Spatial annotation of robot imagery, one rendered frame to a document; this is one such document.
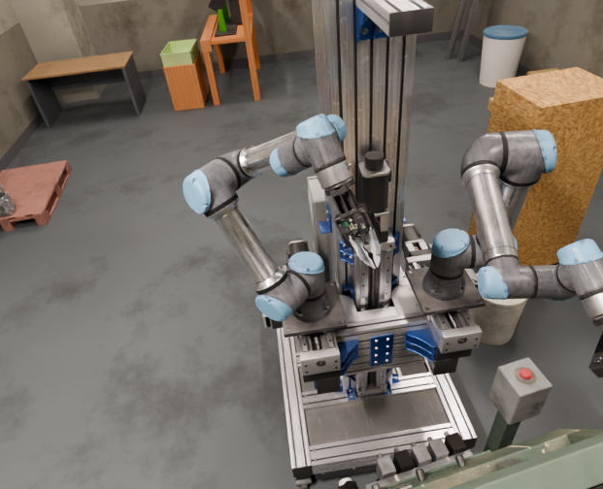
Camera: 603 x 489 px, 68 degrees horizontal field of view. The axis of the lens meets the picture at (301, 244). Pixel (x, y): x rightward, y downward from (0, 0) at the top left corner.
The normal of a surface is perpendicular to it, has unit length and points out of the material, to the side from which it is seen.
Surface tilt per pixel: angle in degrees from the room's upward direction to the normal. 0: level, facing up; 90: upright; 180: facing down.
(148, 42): 90
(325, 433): 0
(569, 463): 30
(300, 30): 90
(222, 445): 0
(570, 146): 90
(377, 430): 0
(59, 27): 90
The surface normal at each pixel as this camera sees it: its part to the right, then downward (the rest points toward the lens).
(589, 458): 0.06, -0.36
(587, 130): 0.20, 0.61
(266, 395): -0.09, -0.77
